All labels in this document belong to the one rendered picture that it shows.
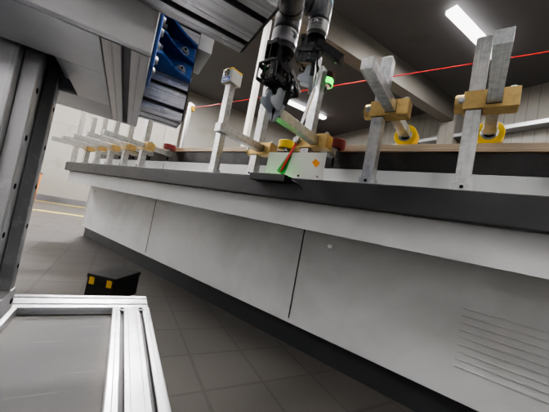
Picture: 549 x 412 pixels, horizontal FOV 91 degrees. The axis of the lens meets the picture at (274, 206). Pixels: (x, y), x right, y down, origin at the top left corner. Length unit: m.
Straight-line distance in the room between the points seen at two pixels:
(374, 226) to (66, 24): 0.80
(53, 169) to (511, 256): 7.32
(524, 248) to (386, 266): 0.41
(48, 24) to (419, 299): 1.07
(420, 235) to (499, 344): 0.40
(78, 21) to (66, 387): 0.53
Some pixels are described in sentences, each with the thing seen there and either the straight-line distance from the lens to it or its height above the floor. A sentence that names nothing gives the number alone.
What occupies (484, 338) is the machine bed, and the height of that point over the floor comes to 0.31.
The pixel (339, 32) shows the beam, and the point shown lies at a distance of 4.33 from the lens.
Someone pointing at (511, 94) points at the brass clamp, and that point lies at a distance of 0.92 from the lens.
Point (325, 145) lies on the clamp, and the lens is 0.98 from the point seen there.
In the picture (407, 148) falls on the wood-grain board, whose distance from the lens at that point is 1.12.
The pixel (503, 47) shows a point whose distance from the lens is 0.71.
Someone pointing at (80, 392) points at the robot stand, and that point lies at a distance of 0.61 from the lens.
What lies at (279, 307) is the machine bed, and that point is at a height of 0.15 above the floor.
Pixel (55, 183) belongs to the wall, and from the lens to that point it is 7.37.
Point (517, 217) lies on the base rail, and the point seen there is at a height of 0.65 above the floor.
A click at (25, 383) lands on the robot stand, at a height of 0.21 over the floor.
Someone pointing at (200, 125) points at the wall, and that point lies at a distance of 7.68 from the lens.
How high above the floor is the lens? 0.54
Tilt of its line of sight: 2 degrees up
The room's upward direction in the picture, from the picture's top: 11 degrees clockwise
